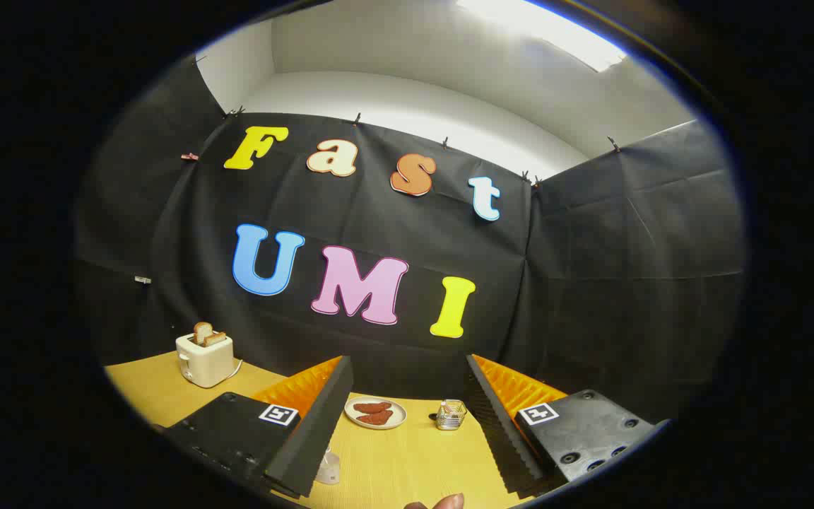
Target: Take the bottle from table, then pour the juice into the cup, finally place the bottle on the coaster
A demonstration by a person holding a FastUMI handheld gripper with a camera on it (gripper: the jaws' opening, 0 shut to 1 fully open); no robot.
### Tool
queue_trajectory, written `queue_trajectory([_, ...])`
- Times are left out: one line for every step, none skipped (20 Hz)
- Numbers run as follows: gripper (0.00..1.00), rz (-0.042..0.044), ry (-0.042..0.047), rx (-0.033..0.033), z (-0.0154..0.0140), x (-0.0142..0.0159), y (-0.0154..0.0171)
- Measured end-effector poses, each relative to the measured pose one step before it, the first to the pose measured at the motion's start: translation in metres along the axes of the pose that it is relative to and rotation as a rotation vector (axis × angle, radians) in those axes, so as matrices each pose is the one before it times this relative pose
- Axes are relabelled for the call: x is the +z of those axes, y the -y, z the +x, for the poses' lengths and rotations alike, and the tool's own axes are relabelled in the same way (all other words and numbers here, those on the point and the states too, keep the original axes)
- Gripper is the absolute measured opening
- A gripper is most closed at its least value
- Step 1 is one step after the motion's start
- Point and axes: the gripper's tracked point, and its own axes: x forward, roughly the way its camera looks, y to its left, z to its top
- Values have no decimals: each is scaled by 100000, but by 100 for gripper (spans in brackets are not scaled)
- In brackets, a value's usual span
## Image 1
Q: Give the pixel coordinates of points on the ceiling light panel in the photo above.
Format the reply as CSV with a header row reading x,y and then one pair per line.
x,y
555,35

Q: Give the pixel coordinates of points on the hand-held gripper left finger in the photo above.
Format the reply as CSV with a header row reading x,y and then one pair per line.
x,y
311,438

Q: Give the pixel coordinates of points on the square toast slice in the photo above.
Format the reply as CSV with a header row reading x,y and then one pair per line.
x,y
215,339

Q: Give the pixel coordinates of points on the round-topped toast slice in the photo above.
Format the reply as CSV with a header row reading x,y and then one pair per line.
x,y
202,332

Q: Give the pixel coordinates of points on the cream toaster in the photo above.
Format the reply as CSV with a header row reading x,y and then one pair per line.
x,y
205,360

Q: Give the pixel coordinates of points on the clear plastic juice bottle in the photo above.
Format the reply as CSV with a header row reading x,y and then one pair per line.
x,y
329,470

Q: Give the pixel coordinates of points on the wooden table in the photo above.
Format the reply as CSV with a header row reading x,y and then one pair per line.
x,y
407,459

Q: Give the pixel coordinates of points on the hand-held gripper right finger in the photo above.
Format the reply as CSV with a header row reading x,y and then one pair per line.
x,y
502,431

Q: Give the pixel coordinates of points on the red-brown meat piece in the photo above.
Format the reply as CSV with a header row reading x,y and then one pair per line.
x,y
373,407
376,418

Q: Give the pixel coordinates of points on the white round plate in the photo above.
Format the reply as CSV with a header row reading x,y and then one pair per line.
x,y
398,417

